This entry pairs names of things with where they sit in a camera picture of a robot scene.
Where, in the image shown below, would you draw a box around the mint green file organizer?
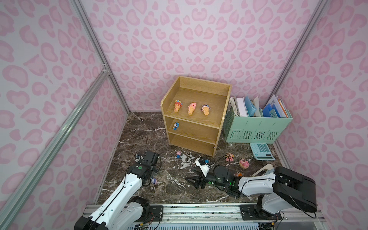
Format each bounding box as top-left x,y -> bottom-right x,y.
223,109 -> 293,144

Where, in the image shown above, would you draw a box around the pink ice cream cone toy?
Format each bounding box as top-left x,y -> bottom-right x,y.
187,102 -> 197,116

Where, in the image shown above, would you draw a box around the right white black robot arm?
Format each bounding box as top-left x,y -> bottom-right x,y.
186,165 -> 317,214

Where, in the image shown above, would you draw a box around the mint green calculator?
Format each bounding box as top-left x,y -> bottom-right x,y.
250,143 -> 275,161

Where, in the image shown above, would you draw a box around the small blue figure toy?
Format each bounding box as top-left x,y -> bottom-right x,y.
173,122 -> 180,130

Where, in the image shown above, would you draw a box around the wooden three-tier shelf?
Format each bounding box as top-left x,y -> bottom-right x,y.
161,76 -> 232,156

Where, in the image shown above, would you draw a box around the blue pink pig figure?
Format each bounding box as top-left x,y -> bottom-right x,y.
175,150 -> 182,159

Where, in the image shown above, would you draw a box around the papers and folders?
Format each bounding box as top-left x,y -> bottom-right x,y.
227,95 -> 292,119

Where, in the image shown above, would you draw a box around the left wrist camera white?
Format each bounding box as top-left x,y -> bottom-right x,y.
135,154 -> 143,162

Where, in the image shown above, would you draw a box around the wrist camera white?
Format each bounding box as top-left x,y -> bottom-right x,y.
195,157 -> 210,177
135,154 -> 143,162

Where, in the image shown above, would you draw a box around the pink round toy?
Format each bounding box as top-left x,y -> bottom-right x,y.
239,159 -> 250,169

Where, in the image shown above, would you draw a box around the sprinkled ice cream cone toy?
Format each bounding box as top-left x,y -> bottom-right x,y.
173,100 -> 183,113

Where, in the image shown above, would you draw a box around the white blue stapler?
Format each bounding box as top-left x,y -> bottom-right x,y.
252,163 -> 275,177

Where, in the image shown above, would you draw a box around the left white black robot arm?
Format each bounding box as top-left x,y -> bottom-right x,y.
74,150 -> 162,230

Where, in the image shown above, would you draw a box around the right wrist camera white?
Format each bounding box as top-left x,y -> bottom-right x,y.
195,157 -> 210,177

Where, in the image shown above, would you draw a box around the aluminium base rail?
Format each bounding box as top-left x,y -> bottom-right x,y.
141,203 -> 329,230

